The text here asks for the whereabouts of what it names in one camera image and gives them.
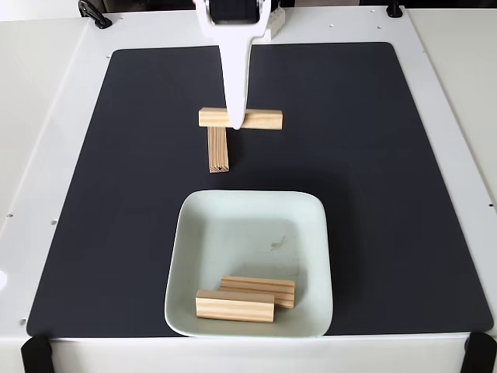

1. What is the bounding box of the pale green square plate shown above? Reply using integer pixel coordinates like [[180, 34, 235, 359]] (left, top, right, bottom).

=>
[[163, 189, 334, 338]]

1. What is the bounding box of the grooved wooden block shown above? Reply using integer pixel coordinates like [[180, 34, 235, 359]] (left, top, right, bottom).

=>
[[198, 107, 284, 131], [220, 275, 297, 310], [195, 288, 276, 324], [207, 127, 231, 174]]

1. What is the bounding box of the black rubber mat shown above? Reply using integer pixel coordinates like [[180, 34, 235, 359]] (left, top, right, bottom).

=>
[[26, 41, 494, 338]]

